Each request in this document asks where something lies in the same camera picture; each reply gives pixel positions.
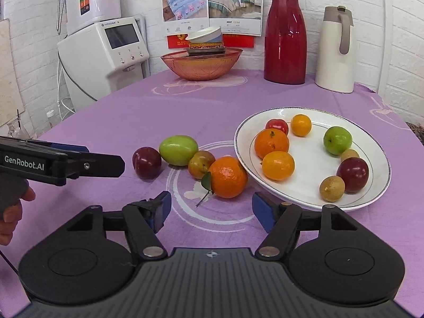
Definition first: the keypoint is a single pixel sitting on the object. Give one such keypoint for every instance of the small red apple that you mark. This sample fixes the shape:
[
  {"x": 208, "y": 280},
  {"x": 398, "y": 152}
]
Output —
[{"x": 277, "y": 126}]

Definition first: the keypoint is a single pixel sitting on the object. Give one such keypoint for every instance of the small tan fruit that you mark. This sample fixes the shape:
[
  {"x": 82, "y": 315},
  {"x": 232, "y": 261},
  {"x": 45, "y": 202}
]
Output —
[
  {"x": 349, "y": 155},
  {"x": 332, "y": 188}
]

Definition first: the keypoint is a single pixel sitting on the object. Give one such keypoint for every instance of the orange with short stem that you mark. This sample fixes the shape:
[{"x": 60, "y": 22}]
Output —
[{"x": 271, "y": 143}]

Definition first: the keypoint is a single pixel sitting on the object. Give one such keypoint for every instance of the yellow patterned bowl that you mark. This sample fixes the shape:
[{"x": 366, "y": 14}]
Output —
[{"x": 205, "y": 45}]

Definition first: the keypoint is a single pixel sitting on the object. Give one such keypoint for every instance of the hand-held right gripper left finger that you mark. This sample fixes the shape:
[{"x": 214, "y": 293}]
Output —
[{"x": 163, "y": 208}]

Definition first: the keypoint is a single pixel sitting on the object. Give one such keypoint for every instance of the bedding wall poster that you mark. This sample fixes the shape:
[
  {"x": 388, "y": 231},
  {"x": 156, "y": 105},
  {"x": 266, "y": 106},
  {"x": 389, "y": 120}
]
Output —
[{"x": 232, "y": 3}]

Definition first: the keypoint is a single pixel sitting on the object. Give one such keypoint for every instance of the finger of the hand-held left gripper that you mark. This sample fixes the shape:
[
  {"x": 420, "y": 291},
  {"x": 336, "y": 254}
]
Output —
[
  {"x": 99, "y": 165},
  {"x": 71, "y": 148}
]

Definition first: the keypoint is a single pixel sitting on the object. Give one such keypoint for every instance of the dark patterned cloth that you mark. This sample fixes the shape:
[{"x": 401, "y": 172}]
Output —
[{"x": 416, "y": 129}]

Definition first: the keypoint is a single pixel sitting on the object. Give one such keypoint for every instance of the white thermos jug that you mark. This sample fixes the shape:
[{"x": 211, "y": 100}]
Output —
[{"x": 334, "y": 59}]

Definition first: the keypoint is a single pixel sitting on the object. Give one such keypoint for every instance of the green mango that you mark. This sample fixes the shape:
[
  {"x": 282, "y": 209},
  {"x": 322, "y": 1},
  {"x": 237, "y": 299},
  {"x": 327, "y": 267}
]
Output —
[{"x": 179, "y": 150}]

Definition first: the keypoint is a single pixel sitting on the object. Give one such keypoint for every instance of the green apple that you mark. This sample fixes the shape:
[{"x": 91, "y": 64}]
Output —
[{"x": 337, "y": 140}]

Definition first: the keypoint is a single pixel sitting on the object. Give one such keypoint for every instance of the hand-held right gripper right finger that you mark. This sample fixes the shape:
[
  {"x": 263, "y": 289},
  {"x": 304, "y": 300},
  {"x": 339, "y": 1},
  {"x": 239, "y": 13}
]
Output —
[{"x": 263, "y": 213}]

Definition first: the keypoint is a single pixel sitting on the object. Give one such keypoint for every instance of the dark red plum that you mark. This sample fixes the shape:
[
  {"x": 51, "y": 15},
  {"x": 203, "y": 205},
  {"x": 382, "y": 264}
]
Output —
[
  {"x": 352, "y": 174},
  {"x": 146, "y": 163}
]

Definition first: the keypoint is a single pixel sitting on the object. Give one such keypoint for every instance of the glass bottle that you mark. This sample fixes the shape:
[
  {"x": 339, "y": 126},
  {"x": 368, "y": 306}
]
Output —
[{"x": 50, "y": 119}]

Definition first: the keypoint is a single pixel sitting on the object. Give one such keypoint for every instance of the white plate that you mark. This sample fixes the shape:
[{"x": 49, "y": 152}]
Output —
[{"x": 308, "y": 172}]

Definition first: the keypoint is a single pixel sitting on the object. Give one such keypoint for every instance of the person's left hand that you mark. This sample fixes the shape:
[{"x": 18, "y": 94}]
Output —
[{"x": 8, "y": 225}]

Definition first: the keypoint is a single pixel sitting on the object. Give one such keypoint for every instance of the red thermos jug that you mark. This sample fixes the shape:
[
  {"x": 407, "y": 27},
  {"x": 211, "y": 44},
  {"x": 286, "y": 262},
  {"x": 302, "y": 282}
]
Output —
[{"x": 285, "y": 39}]

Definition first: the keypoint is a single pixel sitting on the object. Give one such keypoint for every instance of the orange with green leaf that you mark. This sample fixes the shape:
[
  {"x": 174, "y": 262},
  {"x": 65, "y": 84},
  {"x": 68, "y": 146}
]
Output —
[{"x": 228, "y": 177}]

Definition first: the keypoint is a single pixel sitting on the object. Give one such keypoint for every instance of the dark bowl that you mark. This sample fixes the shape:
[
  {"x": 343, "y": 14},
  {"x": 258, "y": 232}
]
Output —
[{"x": 205, "y": 52}]

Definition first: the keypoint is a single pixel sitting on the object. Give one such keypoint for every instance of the small red-yellow plum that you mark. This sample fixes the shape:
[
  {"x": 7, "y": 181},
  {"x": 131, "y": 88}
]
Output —
[{"x": 201, "y": 164}]

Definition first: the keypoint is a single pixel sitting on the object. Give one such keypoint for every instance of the white water dispenser with screen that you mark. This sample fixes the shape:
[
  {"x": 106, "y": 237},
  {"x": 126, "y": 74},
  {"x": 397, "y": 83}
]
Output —
[{"x": 89, "y": 69}]

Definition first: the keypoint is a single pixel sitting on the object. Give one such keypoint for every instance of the purple tablecloth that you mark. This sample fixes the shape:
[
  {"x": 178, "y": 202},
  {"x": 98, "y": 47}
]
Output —
[{"x": 132, "y": 116}]

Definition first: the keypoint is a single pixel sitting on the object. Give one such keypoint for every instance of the small yellow-orange tangerine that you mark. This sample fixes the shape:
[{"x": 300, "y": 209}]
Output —
[
  {"x": 278, "y": 165},
  {"x": 300, "y": 125}
]

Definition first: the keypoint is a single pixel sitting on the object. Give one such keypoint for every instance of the white bowl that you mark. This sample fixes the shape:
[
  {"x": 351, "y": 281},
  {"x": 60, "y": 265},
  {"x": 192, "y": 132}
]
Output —
[{"x": 203, "y": 34}]

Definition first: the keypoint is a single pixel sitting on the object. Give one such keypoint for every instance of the red wall poster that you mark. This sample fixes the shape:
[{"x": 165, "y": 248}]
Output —
[{"x": 177, "y": 41}]

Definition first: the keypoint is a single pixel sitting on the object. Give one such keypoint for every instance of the orange glass bowl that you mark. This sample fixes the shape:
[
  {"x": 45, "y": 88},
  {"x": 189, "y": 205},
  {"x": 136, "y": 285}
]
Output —
[{"x": 202, "y": 68}]

